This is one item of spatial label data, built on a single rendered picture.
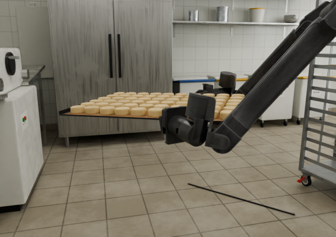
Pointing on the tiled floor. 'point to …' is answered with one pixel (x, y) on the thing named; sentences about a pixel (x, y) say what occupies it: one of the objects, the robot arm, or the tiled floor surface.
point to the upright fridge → (109, 50)
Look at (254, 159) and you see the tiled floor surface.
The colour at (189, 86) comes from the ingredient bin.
